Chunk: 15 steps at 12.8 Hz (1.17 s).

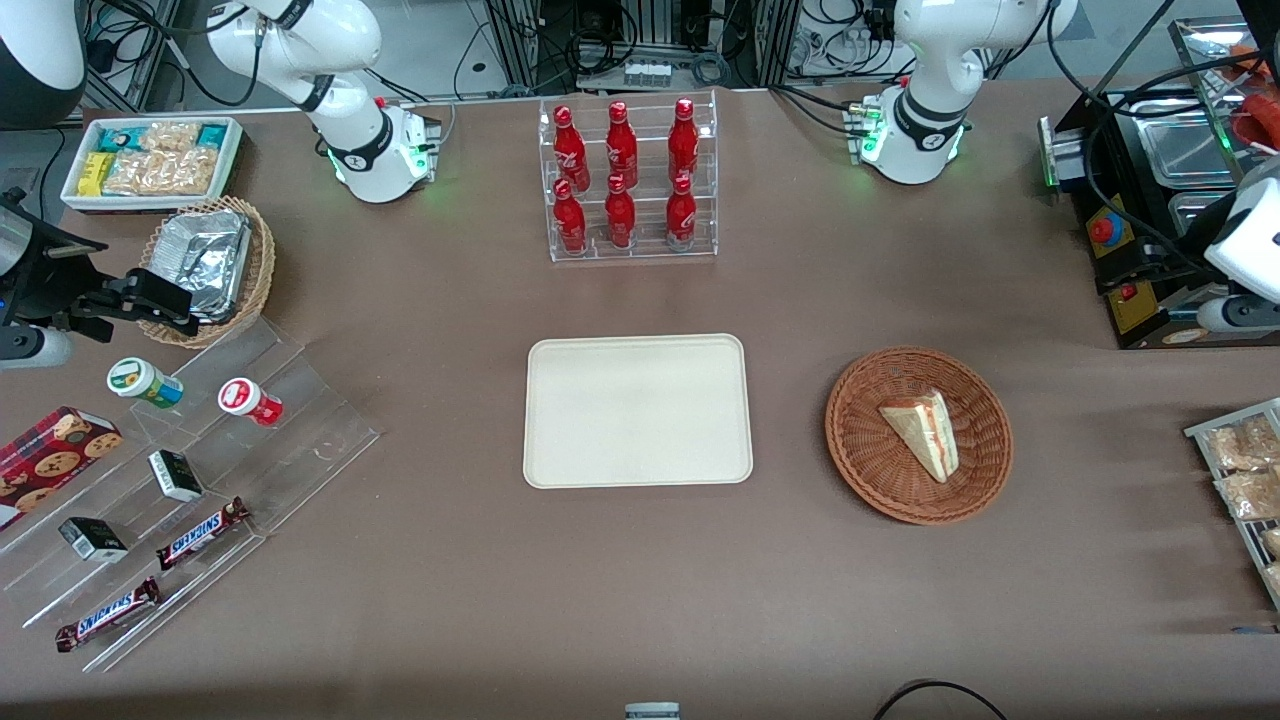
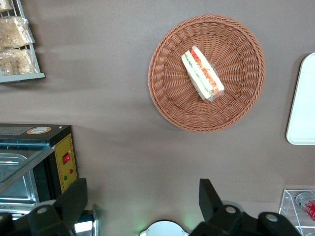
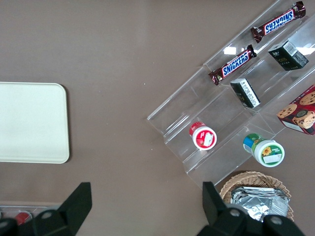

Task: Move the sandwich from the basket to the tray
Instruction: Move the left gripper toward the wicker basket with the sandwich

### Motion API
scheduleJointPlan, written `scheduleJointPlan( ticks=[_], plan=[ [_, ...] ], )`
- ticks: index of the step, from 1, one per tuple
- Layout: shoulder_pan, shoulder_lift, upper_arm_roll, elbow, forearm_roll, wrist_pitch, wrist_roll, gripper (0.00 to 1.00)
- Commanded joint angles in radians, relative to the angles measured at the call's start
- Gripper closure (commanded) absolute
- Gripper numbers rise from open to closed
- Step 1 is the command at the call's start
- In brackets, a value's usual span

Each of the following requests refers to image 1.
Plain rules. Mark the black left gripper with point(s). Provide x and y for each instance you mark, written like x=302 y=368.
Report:
x=1183 y=274

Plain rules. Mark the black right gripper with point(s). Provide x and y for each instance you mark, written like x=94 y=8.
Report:
x=50 y=281

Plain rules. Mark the triangular sandwich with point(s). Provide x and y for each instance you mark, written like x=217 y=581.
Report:
x=925 y=435

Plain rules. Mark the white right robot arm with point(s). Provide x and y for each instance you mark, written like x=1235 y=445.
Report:
x=350 y=150

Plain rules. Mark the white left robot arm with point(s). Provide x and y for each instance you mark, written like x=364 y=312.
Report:
x=920 y=60

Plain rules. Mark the light wicker basket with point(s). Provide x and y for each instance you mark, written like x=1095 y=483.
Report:
x=262 y=270

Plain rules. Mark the round brown wicker basket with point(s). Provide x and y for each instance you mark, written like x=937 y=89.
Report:
x=870 y=450

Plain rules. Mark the cream rectangular tray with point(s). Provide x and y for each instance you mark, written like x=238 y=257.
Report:
x=600 y=410

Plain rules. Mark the silver foil container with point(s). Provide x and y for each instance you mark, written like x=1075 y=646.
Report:
x=205 y=260

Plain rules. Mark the green lid cup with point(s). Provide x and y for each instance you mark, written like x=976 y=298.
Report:
x=140 y=381

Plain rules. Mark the large clear cracker bag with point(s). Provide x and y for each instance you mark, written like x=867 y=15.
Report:
x=160 y=172

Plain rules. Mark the red lid cup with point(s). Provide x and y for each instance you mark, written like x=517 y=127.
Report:
x=245 y=400

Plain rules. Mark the black food warmer machine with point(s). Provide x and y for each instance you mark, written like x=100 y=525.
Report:
x=1180 y=150

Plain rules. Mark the white snack bin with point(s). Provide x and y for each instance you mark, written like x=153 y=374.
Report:
x=72 y=195

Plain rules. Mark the yellow snack pack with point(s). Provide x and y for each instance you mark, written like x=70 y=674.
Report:
x=94 y=174

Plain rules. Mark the small clear cracker bag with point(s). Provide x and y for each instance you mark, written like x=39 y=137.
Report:
x=172 y=137

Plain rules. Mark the teal snack pack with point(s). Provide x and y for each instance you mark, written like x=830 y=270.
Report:
x=214 y=135
x=117 y=139

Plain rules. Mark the small black box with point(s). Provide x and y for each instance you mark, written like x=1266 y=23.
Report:
x=93 y=540
x=176 y=476

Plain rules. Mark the red cookie box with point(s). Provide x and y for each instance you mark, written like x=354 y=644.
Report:
x=45 y=465

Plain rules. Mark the clear acrylic step display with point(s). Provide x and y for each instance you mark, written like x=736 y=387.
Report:
x=300 y=440

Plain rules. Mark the clear bag of pastries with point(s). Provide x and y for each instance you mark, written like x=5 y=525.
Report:
x=1250 y=495
x=1245 y=445

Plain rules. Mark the Snickers bar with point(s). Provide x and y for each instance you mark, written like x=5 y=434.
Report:
x=200 y=535
x=105 y=615

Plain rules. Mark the red soda bottle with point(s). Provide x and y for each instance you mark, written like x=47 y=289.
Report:
x=621 y=145
x=620 y=217
x=683 y=140
x=681 y=213
x=570 y=150
x=570 y=222

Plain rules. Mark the clear acrylic bottle rack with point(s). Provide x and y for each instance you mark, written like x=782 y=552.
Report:
x=650 y=252

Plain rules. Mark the white power strip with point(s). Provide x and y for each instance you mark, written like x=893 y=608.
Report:
x=648 y=73

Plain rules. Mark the small grey device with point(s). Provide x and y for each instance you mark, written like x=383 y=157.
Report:
x=652 y=712

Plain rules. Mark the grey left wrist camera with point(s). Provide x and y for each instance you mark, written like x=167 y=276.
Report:
x=1235 y=315

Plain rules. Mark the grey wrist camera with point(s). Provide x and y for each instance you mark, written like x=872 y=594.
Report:
x=35 y=348
x=1235 y=315

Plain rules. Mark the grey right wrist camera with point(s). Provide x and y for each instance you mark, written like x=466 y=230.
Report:
x=35 y=348

